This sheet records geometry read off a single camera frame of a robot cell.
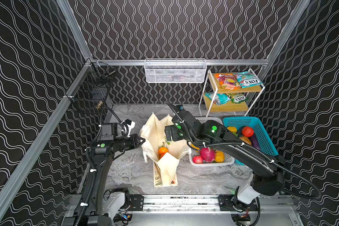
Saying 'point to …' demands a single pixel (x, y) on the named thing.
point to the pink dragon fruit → (207, 154)
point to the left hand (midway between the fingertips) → (147, 140)
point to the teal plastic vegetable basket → (264, 142)
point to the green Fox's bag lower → (237, 97)
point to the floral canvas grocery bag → (152, 135)
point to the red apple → (197, 159)
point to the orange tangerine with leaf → (162, 149)
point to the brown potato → (246, 140)
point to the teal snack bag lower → (221, 98)
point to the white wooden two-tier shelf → (211, 85)
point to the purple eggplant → (254, 142)
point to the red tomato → (247, 131)
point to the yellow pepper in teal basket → (232, 129)
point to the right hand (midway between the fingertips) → (172, 129)
